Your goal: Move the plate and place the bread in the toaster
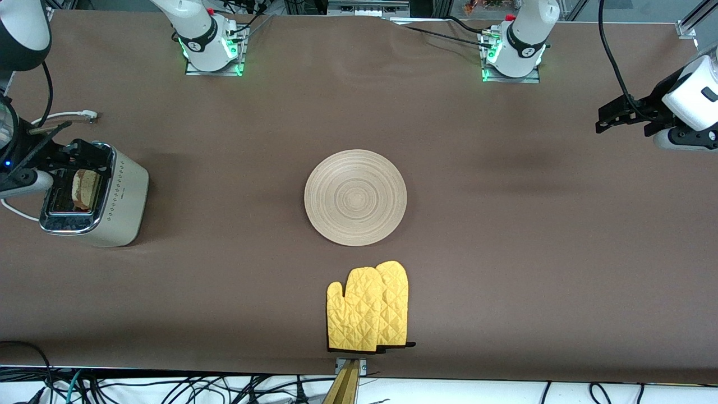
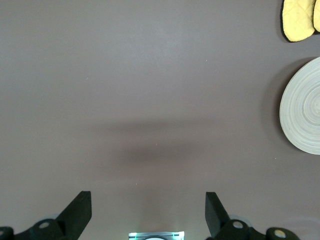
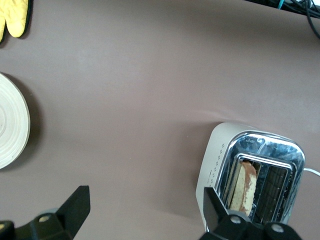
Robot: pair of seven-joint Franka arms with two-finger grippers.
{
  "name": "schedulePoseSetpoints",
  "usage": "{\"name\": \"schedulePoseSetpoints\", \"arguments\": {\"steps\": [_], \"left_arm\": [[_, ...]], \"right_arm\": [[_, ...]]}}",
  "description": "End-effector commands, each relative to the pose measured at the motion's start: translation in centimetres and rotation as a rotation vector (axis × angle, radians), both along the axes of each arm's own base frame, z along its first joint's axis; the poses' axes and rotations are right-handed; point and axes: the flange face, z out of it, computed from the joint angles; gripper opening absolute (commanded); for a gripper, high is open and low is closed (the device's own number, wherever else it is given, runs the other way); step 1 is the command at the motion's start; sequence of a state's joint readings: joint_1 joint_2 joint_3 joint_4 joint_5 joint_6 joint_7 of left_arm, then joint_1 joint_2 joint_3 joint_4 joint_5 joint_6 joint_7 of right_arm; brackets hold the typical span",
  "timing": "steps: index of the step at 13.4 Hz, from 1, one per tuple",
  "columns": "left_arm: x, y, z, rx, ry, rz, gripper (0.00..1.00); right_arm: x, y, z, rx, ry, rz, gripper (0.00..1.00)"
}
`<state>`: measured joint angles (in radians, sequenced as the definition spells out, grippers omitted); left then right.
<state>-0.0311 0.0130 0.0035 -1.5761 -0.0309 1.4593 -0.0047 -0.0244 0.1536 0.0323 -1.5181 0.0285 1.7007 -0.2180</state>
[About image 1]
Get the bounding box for black base connector cables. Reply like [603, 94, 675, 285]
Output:
[223, 0, 277, 38]

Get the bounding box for beige and chrome toaster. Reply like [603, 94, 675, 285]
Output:
[39, 142, 150, 247]

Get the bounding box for yellow quilted oven mitt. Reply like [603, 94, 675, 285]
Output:
[326, 267, 385, 353]
[375, 260, 417, 350]

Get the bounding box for white toaster power cord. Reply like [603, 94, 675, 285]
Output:
[0, 109, 100, 222]

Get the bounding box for black cable on table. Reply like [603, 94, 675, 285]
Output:
[399, 16, 498, 51]

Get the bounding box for slice of brown bread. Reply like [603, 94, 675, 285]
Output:
[72, 168, 102, 212]

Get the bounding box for looped black cable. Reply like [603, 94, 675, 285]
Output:
[0, 340, 54, 404]

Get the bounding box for brown table cover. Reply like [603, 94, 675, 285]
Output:
[0, 10, 718, 385]

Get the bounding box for grey metal rack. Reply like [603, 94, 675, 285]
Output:
[325, 0, 411, 17]

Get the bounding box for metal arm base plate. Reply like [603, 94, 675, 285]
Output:
[481, 31, 542, 84]
[185, 25, 248, 76]

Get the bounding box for wooden post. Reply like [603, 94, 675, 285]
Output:
[323, 360, 360, 404]

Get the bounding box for teal cable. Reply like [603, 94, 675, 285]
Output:
[65, 369, 86, 404]

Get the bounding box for round wooden plate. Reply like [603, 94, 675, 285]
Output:
[304, 149, 408, 246]

